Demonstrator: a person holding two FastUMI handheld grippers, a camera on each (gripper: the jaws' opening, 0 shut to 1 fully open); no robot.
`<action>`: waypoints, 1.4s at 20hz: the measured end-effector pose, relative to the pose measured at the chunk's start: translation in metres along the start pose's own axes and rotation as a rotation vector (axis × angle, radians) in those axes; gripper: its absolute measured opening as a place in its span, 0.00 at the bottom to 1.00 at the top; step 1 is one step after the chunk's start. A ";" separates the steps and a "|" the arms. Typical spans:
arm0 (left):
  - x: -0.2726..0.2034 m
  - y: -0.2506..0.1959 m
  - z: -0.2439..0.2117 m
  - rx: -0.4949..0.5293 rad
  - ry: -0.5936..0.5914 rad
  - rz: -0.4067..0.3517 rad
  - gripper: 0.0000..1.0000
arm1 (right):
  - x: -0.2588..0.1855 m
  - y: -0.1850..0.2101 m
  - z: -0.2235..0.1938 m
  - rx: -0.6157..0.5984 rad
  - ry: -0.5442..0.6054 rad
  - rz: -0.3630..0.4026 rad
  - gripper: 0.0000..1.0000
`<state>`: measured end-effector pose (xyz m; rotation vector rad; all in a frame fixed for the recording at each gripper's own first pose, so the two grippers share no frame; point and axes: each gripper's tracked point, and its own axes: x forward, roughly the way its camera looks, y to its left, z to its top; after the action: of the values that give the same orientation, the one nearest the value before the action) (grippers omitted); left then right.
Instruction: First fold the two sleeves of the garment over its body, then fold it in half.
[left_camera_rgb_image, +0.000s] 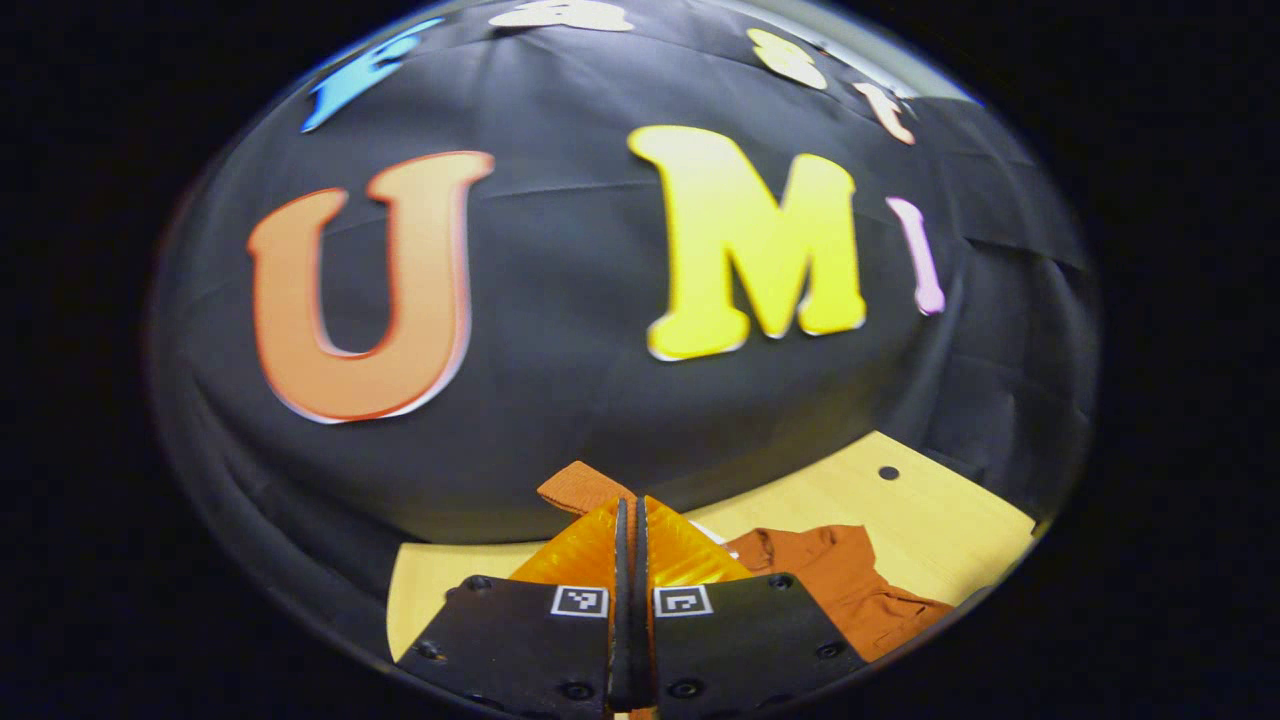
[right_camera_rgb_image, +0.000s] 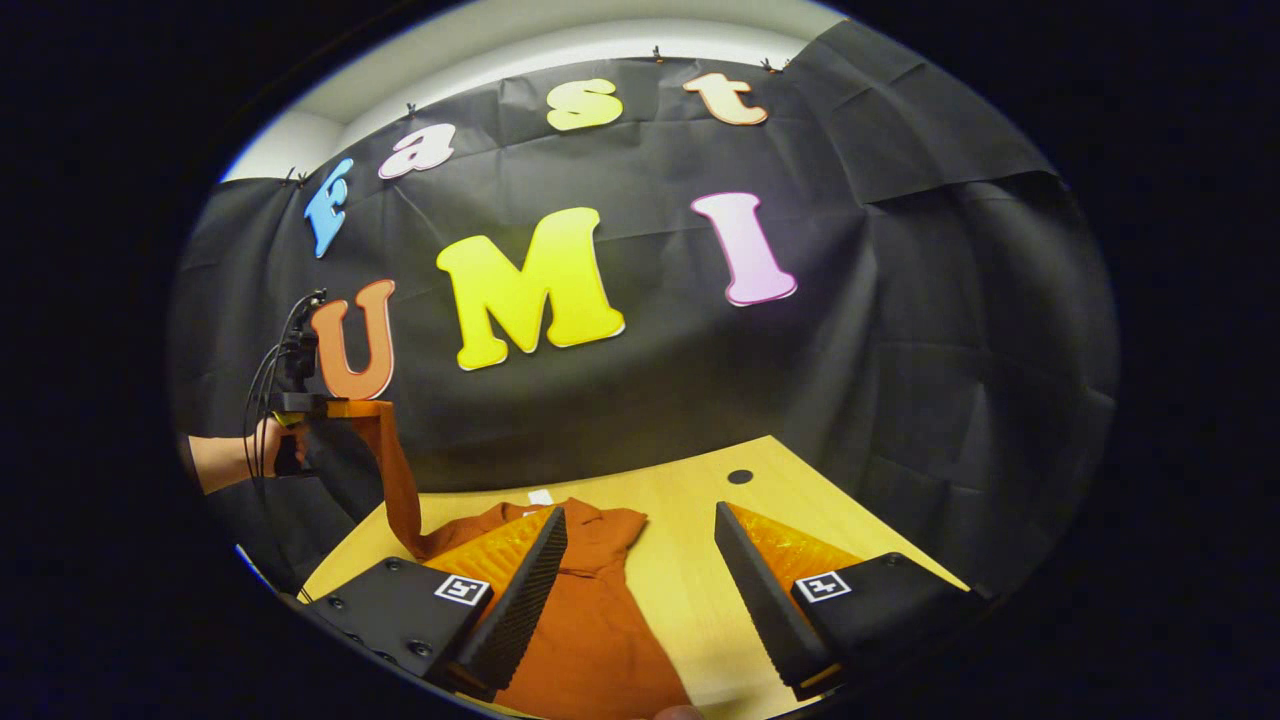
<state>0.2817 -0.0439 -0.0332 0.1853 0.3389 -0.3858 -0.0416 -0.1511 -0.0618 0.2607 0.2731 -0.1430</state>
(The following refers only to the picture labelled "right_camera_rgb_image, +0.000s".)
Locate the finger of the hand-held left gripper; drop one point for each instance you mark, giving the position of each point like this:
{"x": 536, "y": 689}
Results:
{"x": 355, "y": 408}

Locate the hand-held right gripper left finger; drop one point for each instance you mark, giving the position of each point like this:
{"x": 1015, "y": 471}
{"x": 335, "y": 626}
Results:
{"x": 515, "y": 610}

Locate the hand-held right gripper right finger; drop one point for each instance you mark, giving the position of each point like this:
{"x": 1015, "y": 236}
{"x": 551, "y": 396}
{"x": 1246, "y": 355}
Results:
{"x": 770, "y": 610}

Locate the orange button jacket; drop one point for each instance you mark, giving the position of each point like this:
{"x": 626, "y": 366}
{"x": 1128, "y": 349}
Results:
{"x": 590, "y": 630}

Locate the black table grommet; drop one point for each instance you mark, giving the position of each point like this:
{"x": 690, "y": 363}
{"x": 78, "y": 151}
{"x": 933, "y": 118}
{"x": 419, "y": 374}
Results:
{"x": 740, "y": 476}

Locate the black backdrop cloth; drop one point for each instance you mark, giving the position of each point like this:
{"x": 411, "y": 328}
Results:
{"x": 900, "y": 350}

